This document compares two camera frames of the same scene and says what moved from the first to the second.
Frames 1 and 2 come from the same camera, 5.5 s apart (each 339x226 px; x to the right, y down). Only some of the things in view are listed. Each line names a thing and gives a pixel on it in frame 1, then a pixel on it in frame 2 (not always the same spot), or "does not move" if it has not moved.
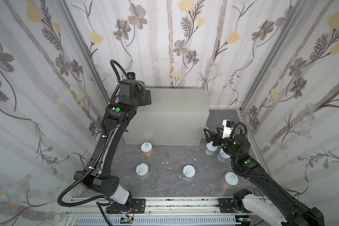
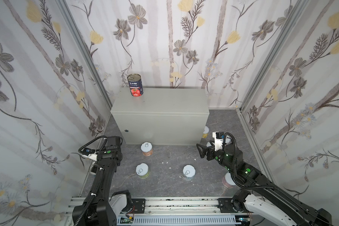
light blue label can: [189, 172] does not move
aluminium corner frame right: [278, 49] does not move
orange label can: [146, 149] does not move
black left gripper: [147, 97] → [113, 141]
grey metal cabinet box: [175, 117] does not move
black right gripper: [215, 138] → [209, 152]
